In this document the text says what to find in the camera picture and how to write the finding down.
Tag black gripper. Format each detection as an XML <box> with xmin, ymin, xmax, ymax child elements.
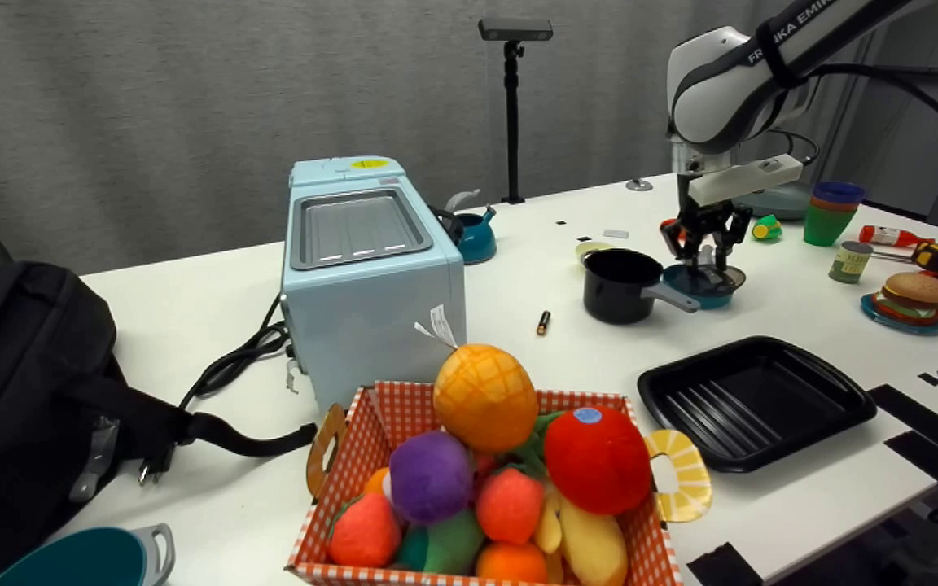
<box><xmin>679</xmin><ymin>171</ymin><xmax>751</xmax><ymax>269</ymax></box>

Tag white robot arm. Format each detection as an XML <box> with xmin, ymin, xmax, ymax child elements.
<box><xmin>663</xmin><ymin>0</ymin><xmax>938</xmax><ymax>272</ymax></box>

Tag small blue pan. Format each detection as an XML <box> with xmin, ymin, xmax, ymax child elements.
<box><xmin>664</xmin><ymin>265</ymin><xmax>747</xmax><ymax>309</ymax></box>

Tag teal pot bottom left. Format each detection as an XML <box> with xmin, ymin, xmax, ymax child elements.
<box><xmin>0</xmin><ymin>525</ymin><xmax>177</xmax><ymax>586</ymax></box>

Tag red plastic disc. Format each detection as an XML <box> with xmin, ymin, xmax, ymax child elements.
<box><xmin>659</xmin><ymin>219</ymin><xmax>680</xmax><ymax>240</ymax></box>

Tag green yellow toy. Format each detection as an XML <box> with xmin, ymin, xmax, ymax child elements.
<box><xmin>752</xmin><ymin>216</ymin><xmax>782</xmax><ymax>244</ymax></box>

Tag stacked colourful cups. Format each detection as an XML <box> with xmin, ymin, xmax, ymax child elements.
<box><xmin>805</xmin><ymin>181</ymin><xmax>864</xmax><ymax>246</ymax></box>

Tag small green can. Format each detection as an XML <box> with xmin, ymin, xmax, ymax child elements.
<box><xmin>827</xmin><ymin>240</ymin><xmax>873</xmax><ymax>284</ymax></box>

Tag black grill tray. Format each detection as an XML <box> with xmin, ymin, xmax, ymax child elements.
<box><xmin>636</xmin><ymin>334</ymin><xmax>878</xmax><ymax>473</ymax></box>

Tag red ketchup bottle toy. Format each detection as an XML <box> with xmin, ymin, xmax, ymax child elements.
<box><xmin>861</xmin><ymin>225</ymin><xmax>930</xmax><ymax>252</ymax></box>

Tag small battery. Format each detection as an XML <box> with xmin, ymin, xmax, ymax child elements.
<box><xmin>535</xmin><ymin>309</ymin><xmax>554</xmax><ymax>339</ymax></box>

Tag toy burger on plate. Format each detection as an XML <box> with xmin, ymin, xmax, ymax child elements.
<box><xmin>861</xmin><ymin>269</ymin><xmax>938</xmax><ymax>334</ymax></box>

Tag small teal kettle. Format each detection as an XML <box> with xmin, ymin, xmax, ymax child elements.
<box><xmin>436</xmin><ymin>187</ymin><xmax>499</xmax><ymax>265</ymax></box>

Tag plush pineapple slice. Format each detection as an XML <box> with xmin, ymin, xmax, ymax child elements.
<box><xmin>647</xmin><ymin>428</ymin><xmax>713</xmax><ymax>525</ymax></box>

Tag red plush tomato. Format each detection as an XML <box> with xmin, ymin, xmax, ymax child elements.
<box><xmin>543</xmin><ymin>406</ymin><xmax>652</xmax><ymax>515</ymax></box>

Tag orange plush pineapple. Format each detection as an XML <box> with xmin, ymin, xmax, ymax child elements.
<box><xmin>433</xmin><ymin>344</ymin><xmax>537</xmax><ymax>452</ymax></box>

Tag light blue toaster appliance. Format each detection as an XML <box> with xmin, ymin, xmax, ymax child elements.
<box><xmin>279</xmin><ymin>156</ymin><xmax>467</xmax><ymax>406</ymax></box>

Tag purple plush fruit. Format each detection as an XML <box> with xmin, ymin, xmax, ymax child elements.
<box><xmin>390</xmin><ymin>428</ymin><xmax>474</xmax><ymax>525</ymax></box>

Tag red checkered fruit basket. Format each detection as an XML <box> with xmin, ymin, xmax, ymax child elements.
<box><xmin>286</xmin><ymin>381</ymin><xmax>685</xmax><ymax>586</ymax></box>

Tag black backpack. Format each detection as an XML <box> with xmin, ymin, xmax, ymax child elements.
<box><xmin>0</xmin><ymin>261</ymin><xmax>316</xmax><ymax>572</ymax></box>

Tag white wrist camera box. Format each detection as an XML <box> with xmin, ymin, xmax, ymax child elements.
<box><xmin>689</xmin><ymin>153</ymin><xmax>801</xmax><ymax>204</ymax></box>

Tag black pot grey handle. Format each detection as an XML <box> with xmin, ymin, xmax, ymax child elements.
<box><xmin>584</xmin><ymin>246</ymin><xmax>701</xmax><ymax>324</ymax></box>

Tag black camera stand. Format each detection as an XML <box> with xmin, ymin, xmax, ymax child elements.
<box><xmin>478</xmin><ymin>17</ymin><xmax>554</xmax><ymax>203</ymax></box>

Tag black power cord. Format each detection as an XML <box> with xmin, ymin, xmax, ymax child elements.
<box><xmin>136</xmin><ymin>292</ymin><xmax>292</xmax><ymax>485</ymax></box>

